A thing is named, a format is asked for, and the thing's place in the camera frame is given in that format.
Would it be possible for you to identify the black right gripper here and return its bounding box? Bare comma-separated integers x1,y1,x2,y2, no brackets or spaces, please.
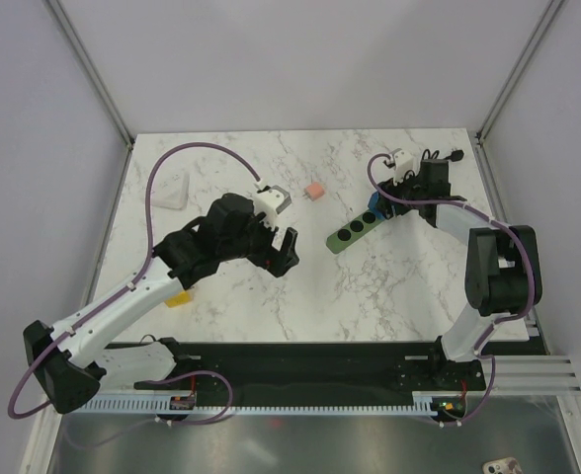
375,167,427,221

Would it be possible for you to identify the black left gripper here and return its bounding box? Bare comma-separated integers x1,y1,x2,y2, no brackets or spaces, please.
219,208,298,277

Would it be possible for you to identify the blue cube socket adapter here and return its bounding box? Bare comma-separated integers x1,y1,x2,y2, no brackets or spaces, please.
368,192,390,220

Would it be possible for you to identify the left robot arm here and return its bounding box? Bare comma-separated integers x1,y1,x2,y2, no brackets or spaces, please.
23,187,299,414

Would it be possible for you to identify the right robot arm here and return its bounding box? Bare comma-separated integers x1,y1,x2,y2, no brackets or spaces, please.
367,153,542,389

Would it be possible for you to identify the pink plug adapter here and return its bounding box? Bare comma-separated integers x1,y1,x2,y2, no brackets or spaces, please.
303,182,325,201

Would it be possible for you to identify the yellow plug adapter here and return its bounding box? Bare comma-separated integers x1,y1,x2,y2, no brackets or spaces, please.
164,290,193,308

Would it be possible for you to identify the green power strip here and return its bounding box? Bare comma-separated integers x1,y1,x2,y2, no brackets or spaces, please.
326,209,383,255

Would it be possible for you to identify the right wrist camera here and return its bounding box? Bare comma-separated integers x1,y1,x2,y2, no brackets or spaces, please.
383,148,418,185

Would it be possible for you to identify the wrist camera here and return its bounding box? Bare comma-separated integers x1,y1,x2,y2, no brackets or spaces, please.
253,180,291,229
383,148,418,185

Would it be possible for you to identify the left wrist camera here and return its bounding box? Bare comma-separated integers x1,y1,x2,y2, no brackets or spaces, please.
253,180,291,229

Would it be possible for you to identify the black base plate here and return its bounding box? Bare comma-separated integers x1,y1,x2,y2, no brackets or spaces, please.
133,336,499,409

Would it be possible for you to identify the aluminium frame rail right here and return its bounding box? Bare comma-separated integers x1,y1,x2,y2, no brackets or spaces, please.
474,0,567,146

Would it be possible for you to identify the aluminium frame rail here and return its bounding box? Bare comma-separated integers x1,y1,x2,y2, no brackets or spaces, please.
474,0,567,146
42,0,136,149

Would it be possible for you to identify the white slotted cable duct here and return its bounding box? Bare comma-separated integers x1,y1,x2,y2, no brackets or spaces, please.
75,391,445,416

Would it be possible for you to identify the aluminium frame rail left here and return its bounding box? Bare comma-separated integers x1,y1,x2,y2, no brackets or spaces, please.
42,0,136,149

